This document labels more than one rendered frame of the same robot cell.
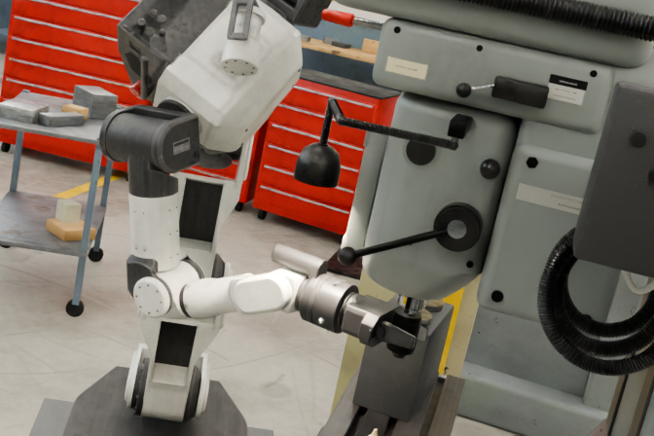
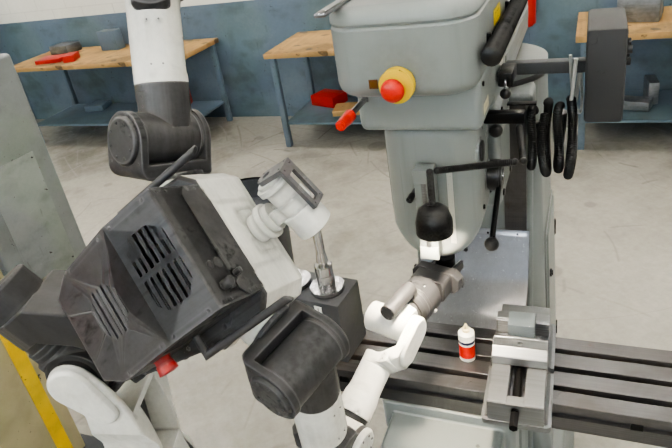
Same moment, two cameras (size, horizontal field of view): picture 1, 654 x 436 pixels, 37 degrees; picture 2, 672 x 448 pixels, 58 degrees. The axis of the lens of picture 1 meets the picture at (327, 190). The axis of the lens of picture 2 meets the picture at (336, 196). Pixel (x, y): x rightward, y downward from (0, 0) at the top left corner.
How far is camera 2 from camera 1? 1.80 m
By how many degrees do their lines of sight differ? 72
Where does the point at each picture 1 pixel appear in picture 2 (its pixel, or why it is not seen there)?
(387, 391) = (356, 332)
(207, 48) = (249, 245)
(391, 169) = (471, 177)
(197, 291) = (369, 401)
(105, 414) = not seen: outside the picture
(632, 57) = not seen: hidden behind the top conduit
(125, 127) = (307, 370)
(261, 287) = (416, 335)
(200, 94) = (289, 282)
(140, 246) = (341, 432)
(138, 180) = (334, 389)
